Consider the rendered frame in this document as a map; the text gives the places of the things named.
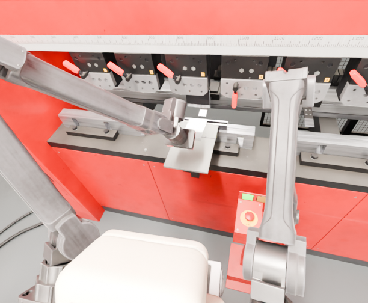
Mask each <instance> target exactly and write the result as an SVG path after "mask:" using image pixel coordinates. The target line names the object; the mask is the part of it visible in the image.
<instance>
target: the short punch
mask: <svg viewBox="0 0 368 303"><path fill-rule="evenodd" d="M186 102H187V104H188V106H191V107H199V108H210V88H209V90H208V93H206V94H205V95H203V96H196V95H186Z"/></svg>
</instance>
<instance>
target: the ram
mask: <svg viewBox="0 0 368 303"><path fill-rule="evenodd" d="M0 35H368V0H0ZM17 44H18V45H20V46H22V47H24V48H26V50H27V51H72V52H129V53H157V54H214V55H270V56H300V57H356V58H368V47H289V46H187V45H135V44H34V43H17Z"/></svg>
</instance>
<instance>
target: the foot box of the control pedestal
mask: <svg viewBox="0 0 368 303"><path fill-rule="evenodd" d="M243 247H244V246H242V245H237V244H233V243H231V247H230V255H229V261H228V270H227V280H226V285H225V287H226V288H228V289H233V290H237V291H240V292H244V293H248V294H250V292H251V281H248V280H245V279H243V275H242V265H240V261H241V253H242V250H243Z"/></svg>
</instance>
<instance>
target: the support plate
mask: <svg viewBox="0 0 368 303"><path fill-rule="evenodd" d="M187 124H188V122H180V124H179V125H180V127H181V128H182V129H185V128H186V125H187ZM217 132H218V125H212V124H206V126H205V128H204V131H203V134H202V137H207V138H201V140H200V141H195V142H194V149H193V150H188V149H185V148H176V147H170V151H169V152H168V155H167V158H166V160H165V163H164V168H172V169H177V170H184V171H192V172H196V173H204V174H208V172H209V167H210V162H211V158H212V153H213V148H214V145H215V140H216V139H211V138H216V135H217Z"/></svg>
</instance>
